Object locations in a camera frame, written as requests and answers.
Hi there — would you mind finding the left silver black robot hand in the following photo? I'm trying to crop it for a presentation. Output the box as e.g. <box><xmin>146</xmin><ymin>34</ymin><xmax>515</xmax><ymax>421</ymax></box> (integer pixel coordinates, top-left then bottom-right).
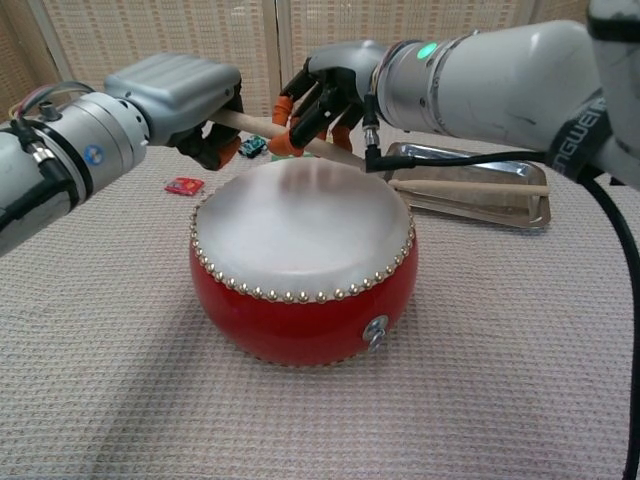
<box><xmin>102</xmin><ymin>52</ymin><xmax>251</xmax><ymax>171</ymax></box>

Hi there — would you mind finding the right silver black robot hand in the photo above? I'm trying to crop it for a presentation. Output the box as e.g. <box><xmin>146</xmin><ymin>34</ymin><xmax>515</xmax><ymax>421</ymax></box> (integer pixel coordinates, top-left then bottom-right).
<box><xmin>269</xmin><ymin>39</ymin><xmax>391</xmax><ymax>156</ymax></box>

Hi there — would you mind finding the wooden drumstick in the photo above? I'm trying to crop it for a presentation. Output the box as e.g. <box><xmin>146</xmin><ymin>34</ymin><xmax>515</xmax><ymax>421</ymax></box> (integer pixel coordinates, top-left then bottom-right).
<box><xmin>212</xmin><ymin>110</ymin><xmax>371</xmax><ymax>174</ymax></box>
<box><xmin>387</xmin><ymin>178</ymin><xmax>551</xmax><ymax>198</ymax></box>

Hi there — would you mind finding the red drum with white head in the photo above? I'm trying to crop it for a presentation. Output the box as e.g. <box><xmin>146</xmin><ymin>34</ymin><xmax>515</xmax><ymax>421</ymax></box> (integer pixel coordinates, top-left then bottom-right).
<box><xmin>188</xmin><ymin>158</ymin><xmax>420</xmax><ymax>369</ymax></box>

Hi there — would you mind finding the stainless steel rectangular tray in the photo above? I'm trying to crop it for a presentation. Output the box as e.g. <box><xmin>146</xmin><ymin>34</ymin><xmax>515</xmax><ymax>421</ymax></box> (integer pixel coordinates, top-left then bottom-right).
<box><xmin>384</xmin><ymin>141</ymin><xmax>552</xmax><ymax>230</ymax></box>

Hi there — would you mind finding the bamboo folding screen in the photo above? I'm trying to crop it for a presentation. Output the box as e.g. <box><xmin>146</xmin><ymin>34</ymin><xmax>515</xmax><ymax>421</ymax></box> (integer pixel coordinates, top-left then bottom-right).
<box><xmin>0</xmin><ymin>0</ymin><xmax>640</xmax><ymax>146</ymax></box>

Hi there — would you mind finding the teal candy wrapper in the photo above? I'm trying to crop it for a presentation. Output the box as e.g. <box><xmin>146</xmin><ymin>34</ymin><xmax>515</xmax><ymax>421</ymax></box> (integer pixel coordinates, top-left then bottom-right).
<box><xmin>238</xmin><ymin>134</ymin><xmax>269</xmax><ymax>159</ymax></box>

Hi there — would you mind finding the red candy wrapper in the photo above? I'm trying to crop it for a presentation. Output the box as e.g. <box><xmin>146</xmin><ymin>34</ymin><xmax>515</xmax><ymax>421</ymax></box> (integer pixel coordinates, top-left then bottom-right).
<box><xmin>164</xmin><ymin>176</ymin><xmax>205</xmax><ymax>196</ymax></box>

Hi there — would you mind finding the beige woven tablecloth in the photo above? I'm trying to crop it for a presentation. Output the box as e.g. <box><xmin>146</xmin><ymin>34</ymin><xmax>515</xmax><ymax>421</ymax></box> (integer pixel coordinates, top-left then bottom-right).
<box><xmin>0</xmin><ymin>119</ymin><xmax>640</xmax><ymax>480</ymax></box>

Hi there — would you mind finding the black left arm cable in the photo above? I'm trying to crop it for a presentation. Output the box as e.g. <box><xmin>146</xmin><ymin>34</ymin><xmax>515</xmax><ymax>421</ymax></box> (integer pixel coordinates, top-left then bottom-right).
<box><xmin>9</xmin><ymin>117</ymin><xmax>81</xmax><ymax>206</ymax></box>

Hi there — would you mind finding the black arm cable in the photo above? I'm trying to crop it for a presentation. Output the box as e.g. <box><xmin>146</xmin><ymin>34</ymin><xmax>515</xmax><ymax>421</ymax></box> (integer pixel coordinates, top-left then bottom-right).
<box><xmin>362</xmin><ymin>92</ymin><xmax>640</xmax><ymax>480</ymax></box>
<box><xmin>9</xmin><ymin>117</ymin><xmax>81</xmax><ymax>206</ymax></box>

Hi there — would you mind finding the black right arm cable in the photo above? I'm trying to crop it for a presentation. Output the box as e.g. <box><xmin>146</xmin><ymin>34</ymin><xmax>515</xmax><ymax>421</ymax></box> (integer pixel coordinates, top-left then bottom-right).
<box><xmin>362</xmin><ymin>92</ymin><xmax>640</xmax><ymax>480</ymax></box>

